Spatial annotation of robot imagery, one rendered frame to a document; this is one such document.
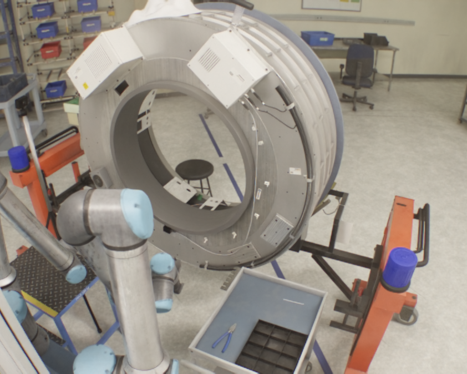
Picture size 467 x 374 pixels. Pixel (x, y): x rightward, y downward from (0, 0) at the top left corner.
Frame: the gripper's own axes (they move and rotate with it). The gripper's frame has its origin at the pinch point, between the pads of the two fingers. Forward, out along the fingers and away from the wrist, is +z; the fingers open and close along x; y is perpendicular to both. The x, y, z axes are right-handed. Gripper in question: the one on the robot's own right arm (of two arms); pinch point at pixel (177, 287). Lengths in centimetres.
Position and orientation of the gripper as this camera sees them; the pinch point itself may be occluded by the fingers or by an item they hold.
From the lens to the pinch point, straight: 176.3
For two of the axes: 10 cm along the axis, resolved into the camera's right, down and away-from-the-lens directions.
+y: -2.9, 8.0, -5.3
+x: 9.6, 2.4, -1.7
